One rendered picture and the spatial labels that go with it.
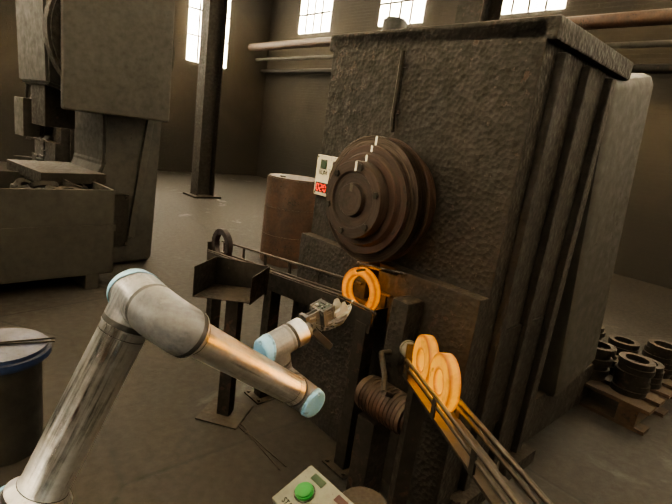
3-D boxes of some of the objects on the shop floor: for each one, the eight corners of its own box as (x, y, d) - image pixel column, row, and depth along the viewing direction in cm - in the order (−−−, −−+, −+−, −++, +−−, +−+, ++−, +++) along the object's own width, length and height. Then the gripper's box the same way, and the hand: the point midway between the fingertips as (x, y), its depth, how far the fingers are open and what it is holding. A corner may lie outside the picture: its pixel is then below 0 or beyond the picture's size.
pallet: (457, 345, 341) (469, 287, 330) (515, 327, 394) (527, 277, 383) (642, 436, 254) (666, 361, 244) (684, 398, 307) (706, 335, 297)
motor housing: (358, 492, 185) (379, 368, 172) (400, 530, 169) (427, 397, 157) (333, 506, 176) (354, 377, 164) (376, 548, 161) (402, 408, 148)
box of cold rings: (75, 257, 415) (75, 167, 397) (114, 286, 361) (116, 183, 343) (-80, 270, 341) (-89, 159, 322) (-61, 309, 287) (-69, 179, 268)
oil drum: (292, 251, 540) (301, 173, 519) (326, 266, 499) (337, 182, 478) (247, 255, 500) (255, 170, 479) (280, 271, 458) (290, 179, 438)
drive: (463, 339, 352) (517, 91, 311) (598, 401, 286) (688, 95, 245) (367, 372, 282) (419, 56, 241) (515, 464, 216) (623, 50, 174)
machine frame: (370, 361, 296) (419, 65, 255) (536, 459, 221) (643, 62, 180) (274, 392, 247) (316, 31, 206) (445, 532, 172) (565, 6, 131)
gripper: (310, 321, 149) (358, 294, 161) (292, 311, 155) (340, 286, 167) (313, 343, 153) (360, 315, 165) (296, 332, 159) (342, 306, 171)
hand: (348, 309), depth 167 cm, fingers closed
